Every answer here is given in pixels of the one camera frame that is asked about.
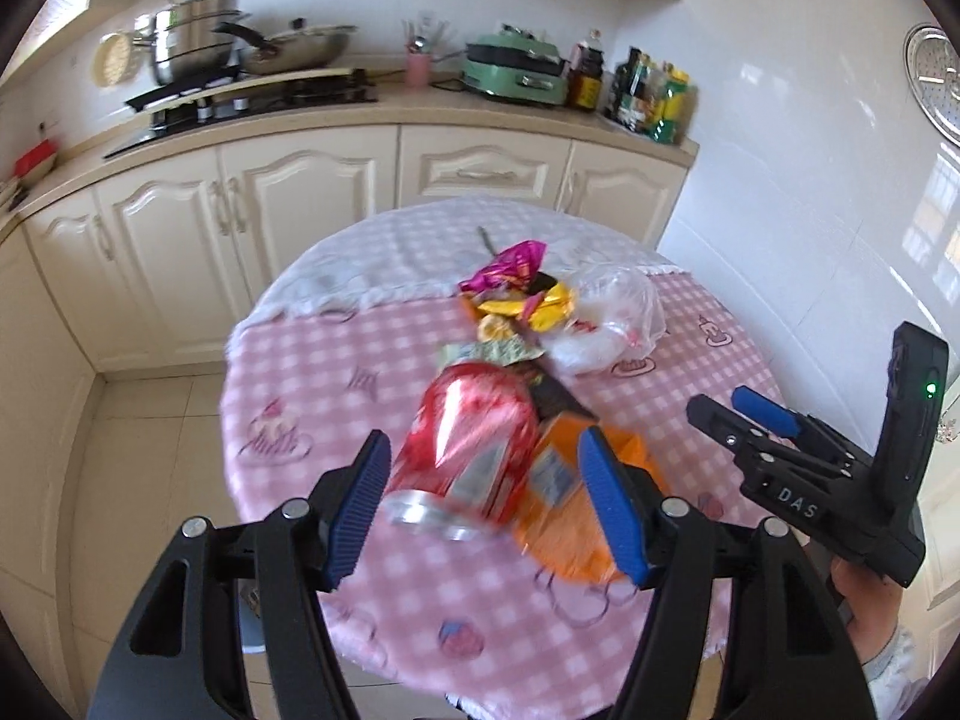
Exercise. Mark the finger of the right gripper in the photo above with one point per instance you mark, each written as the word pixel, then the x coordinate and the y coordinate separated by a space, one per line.
pixel 753 449
pixel 766 413

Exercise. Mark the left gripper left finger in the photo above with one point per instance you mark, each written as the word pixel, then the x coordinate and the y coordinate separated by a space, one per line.
pixel 351 497

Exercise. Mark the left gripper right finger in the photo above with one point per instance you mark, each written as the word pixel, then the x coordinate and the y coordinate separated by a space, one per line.
pixel 616 491

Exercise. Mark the orange snack bag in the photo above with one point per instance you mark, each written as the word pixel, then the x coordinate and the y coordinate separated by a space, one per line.
pixel 555 522

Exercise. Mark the red soda can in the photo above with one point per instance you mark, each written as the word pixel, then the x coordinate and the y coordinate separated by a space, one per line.
pixel 465 460

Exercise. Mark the cream kitchen cabinets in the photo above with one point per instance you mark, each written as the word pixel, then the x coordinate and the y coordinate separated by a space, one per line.
pixel 132 258

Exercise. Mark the person's right hand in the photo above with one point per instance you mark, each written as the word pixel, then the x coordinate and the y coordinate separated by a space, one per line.
pixel 874 606

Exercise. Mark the beige snack wrapper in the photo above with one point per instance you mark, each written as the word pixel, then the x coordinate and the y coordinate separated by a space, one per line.
pixel 502 353

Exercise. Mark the clear plastic bag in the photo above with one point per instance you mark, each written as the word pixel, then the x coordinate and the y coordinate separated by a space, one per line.
pixel 617 314

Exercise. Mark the yellow candy wrapper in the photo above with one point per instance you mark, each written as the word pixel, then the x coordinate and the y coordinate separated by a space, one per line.
pixel 540 312

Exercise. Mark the pink checkered tablecloth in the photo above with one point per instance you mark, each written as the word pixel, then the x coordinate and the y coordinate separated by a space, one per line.
pixel 348 341

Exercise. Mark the magenta candy wrapper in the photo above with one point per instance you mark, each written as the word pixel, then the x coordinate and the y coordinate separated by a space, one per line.
pixel 513 268

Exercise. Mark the green oil bottle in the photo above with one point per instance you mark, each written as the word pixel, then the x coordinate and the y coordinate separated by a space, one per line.
pixel 669 107

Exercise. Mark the dark condiment bottle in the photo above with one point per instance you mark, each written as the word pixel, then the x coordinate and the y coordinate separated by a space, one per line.
pixel 625 105

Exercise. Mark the dark soy sauce bottle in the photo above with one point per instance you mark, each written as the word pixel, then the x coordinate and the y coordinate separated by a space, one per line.
pixel 585 73

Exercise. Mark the round steel tray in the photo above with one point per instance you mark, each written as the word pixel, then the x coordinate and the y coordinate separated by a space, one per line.
pixel 931 65

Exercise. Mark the green electric grill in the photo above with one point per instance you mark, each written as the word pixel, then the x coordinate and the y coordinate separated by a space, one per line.
pixel 513 65

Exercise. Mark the black gas stove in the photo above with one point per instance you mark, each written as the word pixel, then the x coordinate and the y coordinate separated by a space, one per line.
pixel 258 95

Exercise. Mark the pink utensil holder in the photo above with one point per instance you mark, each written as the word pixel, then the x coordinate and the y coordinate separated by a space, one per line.
pixel 421 38

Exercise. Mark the steel wok pan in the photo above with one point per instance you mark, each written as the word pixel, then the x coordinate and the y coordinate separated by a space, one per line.
pixel 300 47

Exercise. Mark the steel stock pot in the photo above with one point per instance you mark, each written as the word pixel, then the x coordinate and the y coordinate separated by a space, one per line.
pixel 182 38

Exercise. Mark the round woven trivet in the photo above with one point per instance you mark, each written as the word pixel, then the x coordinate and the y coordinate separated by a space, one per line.
pixel 114 60

